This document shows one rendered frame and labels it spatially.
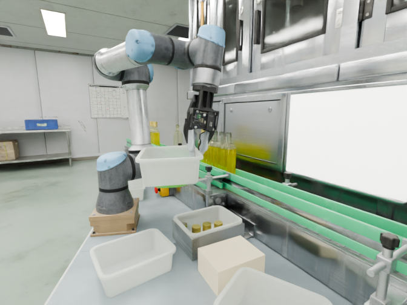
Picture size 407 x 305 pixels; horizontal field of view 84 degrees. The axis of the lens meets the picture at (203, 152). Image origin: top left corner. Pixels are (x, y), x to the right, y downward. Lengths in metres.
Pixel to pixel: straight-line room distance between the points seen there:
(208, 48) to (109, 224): 0.74
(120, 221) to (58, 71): 6.07
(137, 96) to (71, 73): 5.86
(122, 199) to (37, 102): 5.95
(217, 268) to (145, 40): 0.61
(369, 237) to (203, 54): 0.61
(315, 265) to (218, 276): 0.30
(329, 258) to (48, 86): 6.62
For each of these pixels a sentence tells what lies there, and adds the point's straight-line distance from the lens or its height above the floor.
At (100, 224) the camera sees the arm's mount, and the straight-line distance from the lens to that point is 1.02.
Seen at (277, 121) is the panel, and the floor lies 1.20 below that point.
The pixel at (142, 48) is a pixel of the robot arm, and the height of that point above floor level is 1.39.
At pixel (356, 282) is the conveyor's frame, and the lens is 0.75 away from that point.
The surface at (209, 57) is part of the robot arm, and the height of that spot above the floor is 1.37.
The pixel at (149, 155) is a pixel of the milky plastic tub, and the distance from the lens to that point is 0.77.
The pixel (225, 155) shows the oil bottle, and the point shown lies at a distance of 1.07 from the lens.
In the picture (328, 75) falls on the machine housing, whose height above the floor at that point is 1.36.
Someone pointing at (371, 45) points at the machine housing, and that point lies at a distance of 0.89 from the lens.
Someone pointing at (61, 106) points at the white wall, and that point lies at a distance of 6.78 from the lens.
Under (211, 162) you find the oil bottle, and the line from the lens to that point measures 1.17.
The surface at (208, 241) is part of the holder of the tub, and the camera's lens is 0.82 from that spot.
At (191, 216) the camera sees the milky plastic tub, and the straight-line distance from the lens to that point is 0.94.
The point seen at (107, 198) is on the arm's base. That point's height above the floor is 0.90.
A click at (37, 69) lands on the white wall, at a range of 6.88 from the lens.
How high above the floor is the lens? 1.23
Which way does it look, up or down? 10 degrees down
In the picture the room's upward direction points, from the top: straight up
